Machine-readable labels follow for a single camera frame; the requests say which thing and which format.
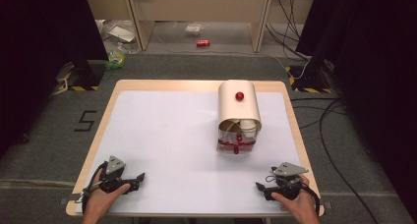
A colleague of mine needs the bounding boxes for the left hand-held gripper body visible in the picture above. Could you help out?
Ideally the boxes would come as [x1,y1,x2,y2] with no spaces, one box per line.
[97,155,139,194]

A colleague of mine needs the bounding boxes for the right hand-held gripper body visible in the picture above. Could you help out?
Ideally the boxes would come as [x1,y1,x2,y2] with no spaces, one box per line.
[265,162,309,199]

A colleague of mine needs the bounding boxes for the white dispenser with red knob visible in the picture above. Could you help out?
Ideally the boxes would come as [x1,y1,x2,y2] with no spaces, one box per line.
[215,79,263,155]

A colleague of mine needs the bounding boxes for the person's left hand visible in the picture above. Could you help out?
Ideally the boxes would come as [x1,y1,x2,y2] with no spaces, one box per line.
[83,178,131,216]

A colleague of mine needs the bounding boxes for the person's right hand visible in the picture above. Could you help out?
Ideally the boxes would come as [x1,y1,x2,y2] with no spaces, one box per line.
[270,174,319,217]

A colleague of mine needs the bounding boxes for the white table sheet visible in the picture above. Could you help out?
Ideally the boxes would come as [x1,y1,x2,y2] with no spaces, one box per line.
[75,89,303,216]

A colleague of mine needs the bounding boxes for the white paper cup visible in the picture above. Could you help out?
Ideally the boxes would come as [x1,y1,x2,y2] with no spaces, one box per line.
[240,119,258,133]

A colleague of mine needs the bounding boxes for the stand base with striped tape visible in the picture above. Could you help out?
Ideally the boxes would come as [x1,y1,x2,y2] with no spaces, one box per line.
[284,64,334,94]
[52,60,106,92]

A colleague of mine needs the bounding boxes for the wooden table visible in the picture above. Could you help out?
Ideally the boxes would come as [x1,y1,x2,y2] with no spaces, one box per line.
[65,79,326,218]

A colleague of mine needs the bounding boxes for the black curtain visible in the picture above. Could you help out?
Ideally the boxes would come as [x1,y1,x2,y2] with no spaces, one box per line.
[0,0,110,159]
[295,0,417,215]

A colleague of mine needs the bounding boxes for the clear plastic bags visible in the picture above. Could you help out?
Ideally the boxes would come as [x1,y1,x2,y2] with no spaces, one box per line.
[95,19,141,55]

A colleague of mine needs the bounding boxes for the clear plastic box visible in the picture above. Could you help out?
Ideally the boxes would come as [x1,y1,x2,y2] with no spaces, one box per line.
[184,23,205,37]

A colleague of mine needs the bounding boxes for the beige desk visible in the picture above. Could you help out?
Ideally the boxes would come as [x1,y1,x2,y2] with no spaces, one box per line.
[82,0,320,54]

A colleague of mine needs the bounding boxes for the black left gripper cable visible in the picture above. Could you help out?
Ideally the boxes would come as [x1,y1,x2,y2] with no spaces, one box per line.
[80,160,110,213]

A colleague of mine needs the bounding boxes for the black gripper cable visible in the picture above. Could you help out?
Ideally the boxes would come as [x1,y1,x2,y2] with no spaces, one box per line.
[80,160,110,213]
[299,181,322,216]

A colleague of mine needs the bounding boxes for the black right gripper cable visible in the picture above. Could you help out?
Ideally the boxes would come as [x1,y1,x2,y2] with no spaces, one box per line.
[299,181,322,216]

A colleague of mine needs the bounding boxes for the black floor cables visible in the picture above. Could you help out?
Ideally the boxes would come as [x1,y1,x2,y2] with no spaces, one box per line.
[289,96,383,224]

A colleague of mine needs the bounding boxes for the black power cables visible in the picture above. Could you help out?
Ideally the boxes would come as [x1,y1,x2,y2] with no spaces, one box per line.
[265,0,312,62]

